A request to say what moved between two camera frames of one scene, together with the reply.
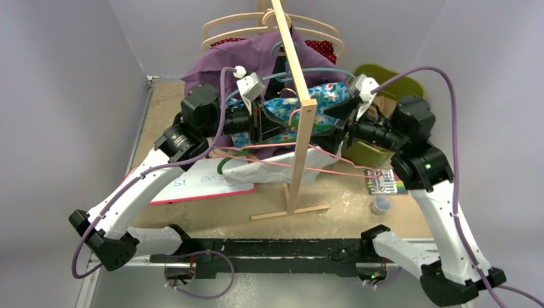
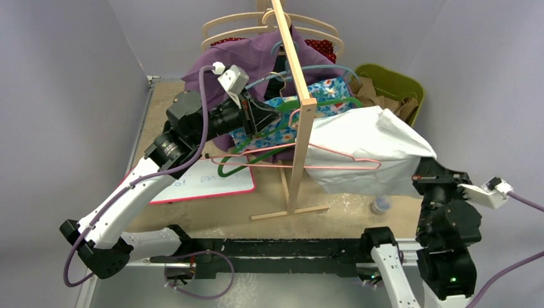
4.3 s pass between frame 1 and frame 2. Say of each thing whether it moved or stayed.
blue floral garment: stayed
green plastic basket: stayed
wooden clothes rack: stayed
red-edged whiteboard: stayed
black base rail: stayed
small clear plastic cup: stayed
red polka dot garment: stayed
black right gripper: moved
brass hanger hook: moved
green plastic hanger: moved
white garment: moved
